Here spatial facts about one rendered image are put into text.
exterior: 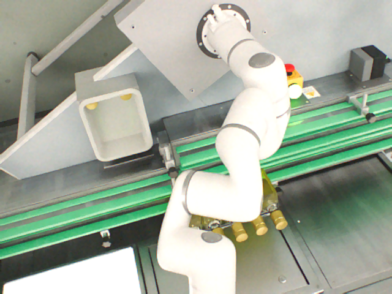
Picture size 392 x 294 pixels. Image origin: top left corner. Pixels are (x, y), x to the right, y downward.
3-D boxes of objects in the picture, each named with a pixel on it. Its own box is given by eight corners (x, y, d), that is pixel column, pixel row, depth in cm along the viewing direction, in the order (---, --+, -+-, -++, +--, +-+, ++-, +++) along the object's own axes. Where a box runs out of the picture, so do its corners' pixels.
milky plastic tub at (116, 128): (96, 146, 131) (98, 163, 125) (75, 87, 116) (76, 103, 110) (149, 131, 133) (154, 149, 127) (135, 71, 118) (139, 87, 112)
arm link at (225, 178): (203, 120, 80) (173, 177, 72) (271, 126, 75) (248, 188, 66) (217, 168, 90) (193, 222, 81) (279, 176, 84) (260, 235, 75)
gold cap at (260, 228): (259, 223, 118) (264, 235, 115) (248, 223, 117) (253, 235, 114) (263, 215, 116) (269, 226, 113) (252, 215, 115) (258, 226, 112)
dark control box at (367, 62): (348, 70, 139) (361, 82, 133) (350, 48, 134) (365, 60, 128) (369, 64, 141) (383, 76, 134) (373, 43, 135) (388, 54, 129)
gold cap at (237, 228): (231, 231, 117) (236, 243, 114) (230, 223, 115) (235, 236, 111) (243, 228, 117) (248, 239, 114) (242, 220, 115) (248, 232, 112)
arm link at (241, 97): (260, 125, 76) (271, 182, 87) (288, 51, 90) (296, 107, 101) (212, 122, 80) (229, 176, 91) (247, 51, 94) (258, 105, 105)
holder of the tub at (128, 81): (101, 157, 135) (103, 173, 129) (75, 86, 117) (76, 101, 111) (152, 143, 137) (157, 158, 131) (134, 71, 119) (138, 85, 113)
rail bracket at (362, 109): (342, 100, 130) (365, 125, 120) (345, 81, 125) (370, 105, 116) (353, 97, 131) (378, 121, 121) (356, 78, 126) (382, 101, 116)
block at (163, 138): (160, 155, 132) (164, 169, 127) (154, 131, 126) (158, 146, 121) (170, 152, 133) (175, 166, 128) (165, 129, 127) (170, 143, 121)
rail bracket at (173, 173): (165, 173, 128) (174, 203, 119) (155, 131, 117) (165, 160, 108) (174, 171, 129) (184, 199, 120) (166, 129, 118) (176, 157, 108)
